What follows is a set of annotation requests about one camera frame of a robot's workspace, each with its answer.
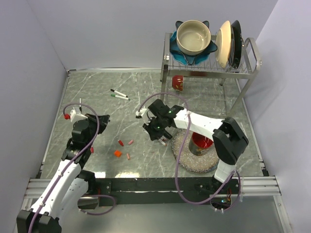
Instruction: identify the black capped white marker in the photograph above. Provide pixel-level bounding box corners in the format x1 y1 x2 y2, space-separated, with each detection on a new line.
110 89 128 98

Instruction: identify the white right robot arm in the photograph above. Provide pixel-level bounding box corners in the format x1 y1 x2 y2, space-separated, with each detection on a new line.
136 99 249 193

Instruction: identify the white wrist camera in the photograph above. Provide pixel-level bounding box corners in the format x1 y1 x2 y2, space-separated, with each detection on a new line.
64 108 87 123
136 108 148 119

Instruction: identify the speckled grey plate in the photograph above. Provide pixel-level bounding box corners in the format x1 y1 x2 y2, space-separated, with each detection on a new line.
171 129 219 173

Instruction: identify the orange highlighter cap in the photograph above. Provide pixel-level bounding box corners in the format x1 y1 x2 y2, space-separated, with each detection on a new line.
114 150 122 157

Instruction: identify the blue star-shaped bowl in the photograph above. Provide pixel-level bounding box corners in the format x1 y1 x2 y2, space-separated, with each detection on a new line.
170 20 218 65

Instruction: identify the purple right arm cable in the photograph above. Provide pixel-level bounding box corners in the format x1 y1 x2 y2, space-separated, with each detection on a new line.
138 92 242 211

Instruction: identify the green capped white marker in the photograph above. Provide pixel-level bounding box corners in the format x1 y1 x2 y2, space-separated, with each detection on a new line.
110 94 130 101

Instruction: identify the black and red mug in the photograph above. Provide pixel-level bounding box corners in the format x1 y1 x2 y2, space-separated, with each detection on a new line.
188 132 214 156

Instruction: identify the beige ceramic bowl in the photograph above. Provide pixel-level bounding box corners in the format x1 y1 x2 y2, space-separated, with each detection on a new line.
175 20 211 55

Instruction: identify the cream plate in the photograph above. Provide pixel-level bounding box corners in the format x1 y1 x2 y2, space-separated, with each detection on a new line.
215 20 231 68

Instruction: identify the black plate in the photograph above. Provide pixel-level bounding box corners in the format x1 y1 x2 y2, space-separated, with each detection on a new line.
228 20 242 69

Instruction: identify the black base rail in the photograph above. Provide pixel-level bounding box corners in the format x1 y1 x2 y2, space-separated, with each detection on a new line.
77 177 241 207

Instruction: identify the orange and black highlighter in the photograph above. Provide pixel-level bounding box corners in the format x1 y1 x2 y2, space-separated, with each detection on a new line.
163 130 172 140

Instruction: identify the small red cup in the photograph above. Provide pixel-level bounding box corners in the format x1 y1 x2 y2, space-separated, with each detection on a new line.
172 75 184 91

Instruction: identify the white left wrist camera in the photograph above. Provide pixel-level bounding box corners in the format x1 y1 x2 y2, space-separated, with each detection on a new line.
64 108 87 123

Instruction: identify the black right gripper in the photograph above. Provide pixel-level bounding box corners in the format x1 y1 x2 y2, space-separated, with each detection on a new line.
143 116 166 141

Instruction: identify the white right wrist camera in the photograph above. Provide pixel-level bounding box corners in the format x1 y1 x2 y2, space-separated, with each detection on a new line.
136 108 148 119

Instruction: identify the steel dish rack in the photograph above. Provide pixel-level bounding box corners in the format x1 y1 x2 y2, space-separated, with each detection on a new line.
160 33 262 117

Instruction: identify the salmon capped white marker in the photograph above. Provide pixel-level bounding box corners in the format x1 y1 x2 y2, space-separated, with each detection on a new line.
158 139 167 146

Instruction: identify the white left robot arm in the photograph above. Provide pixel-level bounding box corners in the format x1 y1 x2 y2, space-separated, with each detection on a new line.
17 114 110 233

